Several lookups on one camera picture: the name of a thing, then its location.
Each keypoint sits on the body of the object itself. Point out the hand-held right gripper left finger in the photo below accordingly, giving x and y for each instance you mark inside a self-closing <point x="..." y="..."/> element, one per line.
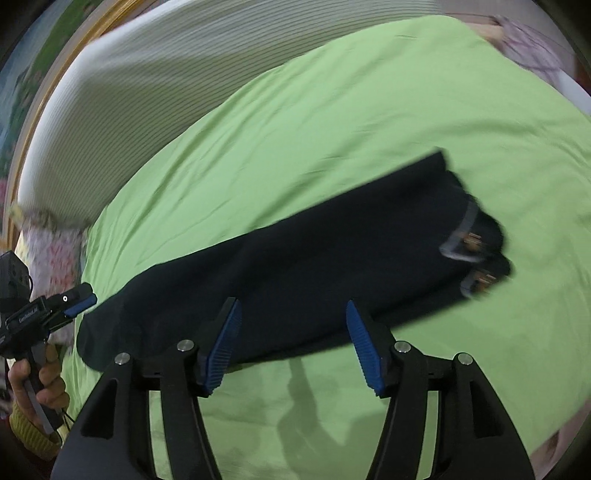
<point x="220" y="350"/>

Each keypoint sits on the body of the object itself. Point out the gold wooden bed frame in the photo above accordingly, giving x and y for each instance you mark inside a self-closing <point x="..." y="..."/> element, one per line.
<point x="27" y="129"/>

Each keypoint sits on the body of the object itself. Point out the pink patterned cloth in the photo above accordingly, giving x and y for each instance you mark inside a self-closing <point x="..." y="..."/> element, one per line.
<point x="535" y="46"/>

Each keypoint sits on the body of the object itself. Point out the floral pink pillow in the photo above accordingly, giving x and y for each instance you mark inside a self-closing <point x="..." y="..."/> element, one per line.
<point x="51" y="258"/>

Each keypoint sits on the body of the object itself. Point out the person's left hand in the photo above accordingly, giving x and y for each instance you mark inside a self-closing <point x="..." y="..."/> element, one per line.
<point x="46" y="385"/>

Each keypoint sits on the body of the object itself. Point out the black pants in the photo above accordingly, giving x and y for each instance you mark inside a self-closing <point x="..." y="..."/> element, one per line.
<point x="295" y="272"/>

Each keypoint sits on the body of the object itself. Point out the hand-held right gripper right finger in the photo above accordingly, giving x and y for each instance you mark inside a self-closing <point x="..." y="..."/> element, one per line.
<point x="367" y="353"/>

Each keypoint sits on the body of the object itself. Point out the green bed sheet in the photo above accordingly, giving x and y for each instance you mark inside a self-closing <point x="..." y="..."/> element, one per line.
<point x="369" y="138"/>

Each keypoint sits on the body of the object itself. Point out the person's left forearm yellow sleeve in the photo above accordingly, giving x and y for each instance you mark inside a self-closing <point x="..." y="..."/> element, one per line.
<point x="30" y="431"/>

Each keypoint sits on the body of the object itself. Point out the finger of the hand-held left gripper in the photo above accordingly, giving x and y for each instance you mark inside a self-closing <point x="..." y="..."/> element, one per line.
<point x="79" y="301"/>

